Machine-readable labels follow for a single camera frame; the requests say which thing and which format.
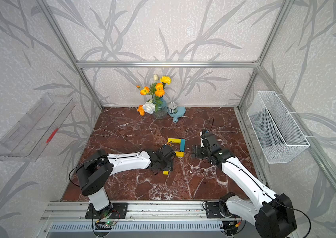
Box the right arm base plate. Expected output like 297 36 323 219
202 201 232 218

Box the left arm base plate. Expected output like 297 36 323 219
85 202 128 220

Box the aluminium cage frame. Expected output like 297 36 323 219
36 1 336 193

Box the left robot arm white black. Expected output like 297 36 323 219
75 144 176 212

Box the silver metal can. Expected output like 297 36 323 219
167 102 178 114

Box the aluminium front rail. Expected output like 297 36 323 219
38 200 264 222

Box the blue glass vase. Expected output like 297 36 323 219
152 97 168 120

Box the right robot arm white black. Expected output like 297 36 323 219
192 130 297 238

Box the artificial flower bouquet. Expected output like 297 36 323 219
137 74 172 116

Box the clear plastic wall shelf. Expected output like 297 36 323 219
0 93 75 162

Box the right controller circuit board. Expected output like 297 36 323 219
219 221 244 237

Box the large yellow-green wooden block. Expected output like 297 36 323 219
168 138 181 144

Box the white wire mesh basket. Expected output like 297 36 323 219
247 91 310 164

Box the light blue ceramic dish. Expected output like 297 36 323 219
168 107 186 123

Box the teal wooden block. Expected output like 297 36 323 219
180 139 185 152

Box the red clip in shelf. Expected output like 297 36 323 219
46 128 59 143

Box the long yellow wooden block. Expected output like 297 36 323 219
175 151 184 158

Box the left controller circuit board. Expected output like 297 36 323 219
94 220 118 230

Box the controller circuit board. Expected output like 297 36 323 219
94 220 118 230
219 221 244 237

